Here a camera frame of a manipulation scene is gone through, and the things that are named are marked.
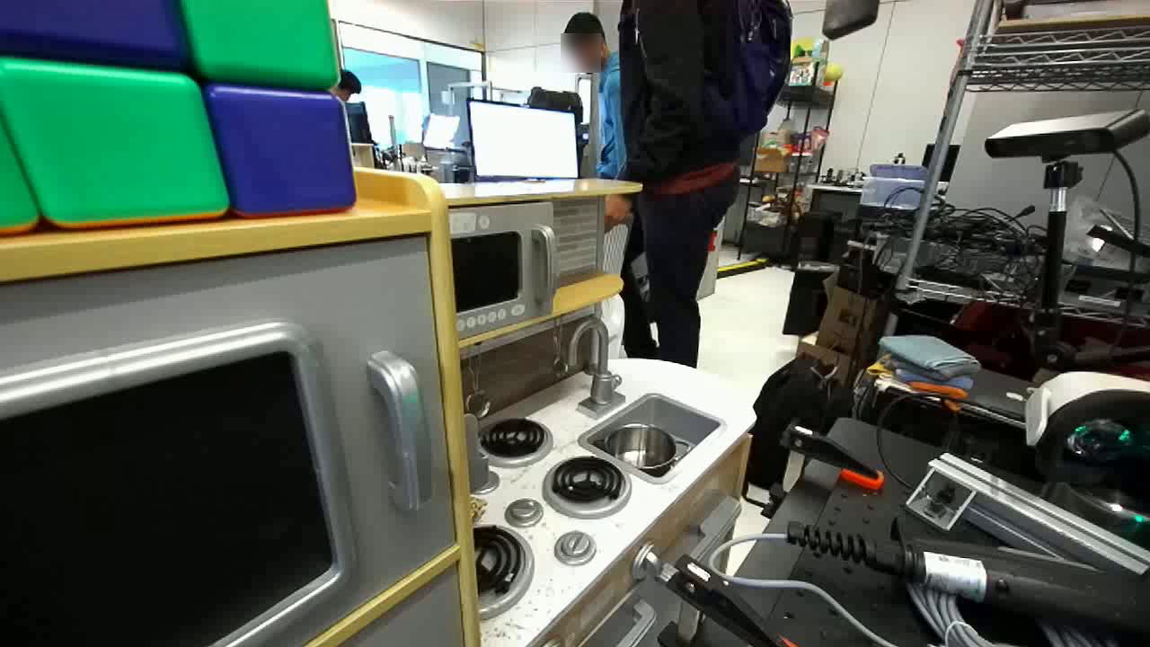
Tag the toy microwave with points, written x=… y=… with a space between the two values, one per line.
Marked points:
x=504 y=264

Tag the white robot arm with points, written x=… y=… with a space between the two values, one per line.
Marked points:
x=1095 y=434

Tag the white computer monitor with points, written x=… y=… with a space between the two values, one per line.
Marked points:
x=511 y=143

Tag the front stove burner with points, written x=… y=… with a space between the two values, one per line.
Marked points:
x=504 y=568

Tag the blue folded cloth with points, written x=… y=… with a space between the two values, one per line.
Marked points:
x=926 y=358

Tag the green storage bin top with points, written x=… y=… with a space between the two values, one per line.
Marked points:
x=264 y=41

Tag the clear plastic storage box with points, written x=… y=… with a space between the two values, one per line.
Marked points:
x=896 y=187

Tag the grey toy faucet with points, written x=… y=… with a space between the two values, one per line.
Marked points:
x=586 y=351

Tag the grey stove knob lower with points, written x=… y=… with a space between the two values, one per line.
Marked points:
x=575 y=546

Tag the back stove burner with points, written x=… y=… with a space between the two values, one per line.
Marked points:
x=514 y=441

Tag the silver aluminium bracket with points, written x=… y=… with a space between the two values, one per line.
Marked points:
x=962 y=492

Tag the person in black jacket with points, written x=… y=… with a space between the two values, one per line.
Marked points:
x=698 y=81

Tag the stove burner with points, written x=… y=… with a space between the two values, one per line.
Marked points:
x=514 y=441
x=586 y=485
x=504 y=568

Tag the grey stove knob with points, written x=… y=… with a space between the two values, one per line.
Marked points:
x=575 y=546
x=523 y=512

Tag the person in blue shirt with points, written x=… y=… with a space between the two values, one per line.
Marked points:
x=586 y=45

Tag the middle stove burner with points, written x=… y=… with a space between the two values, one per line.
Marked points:
x=586 y=485

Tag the small metal pot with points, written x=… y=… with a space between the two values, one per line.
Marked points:
x=643 y=446

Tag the blue storage bin top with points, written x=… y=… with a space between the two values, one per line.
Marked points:
x=95 y=29

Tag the grey stove knob upper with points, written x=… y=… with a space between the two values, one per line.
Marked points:
x=523 y=512

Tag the toy kitchen oven cabinet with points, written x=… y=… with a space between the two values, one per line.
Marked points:
x=193 y=452

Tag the black camera on stand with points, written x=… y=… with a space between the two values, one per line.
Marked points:
x=1059 y=144

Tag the black cable connector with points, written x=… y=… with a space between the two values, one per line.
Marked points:
x=1042 y=586

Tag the toy kitchen sink basin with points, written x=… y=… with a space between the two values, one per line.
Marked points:
x=679 y=423

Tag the white speckled toy countertop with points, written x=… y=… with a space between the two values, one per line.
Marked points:
x=610 y=603

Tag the grey oven door handle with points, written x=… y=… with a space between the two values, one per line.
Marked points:
x=404 y=428

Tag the orange handled tool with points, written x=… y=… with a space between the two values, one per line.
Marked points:
x=849 y=470

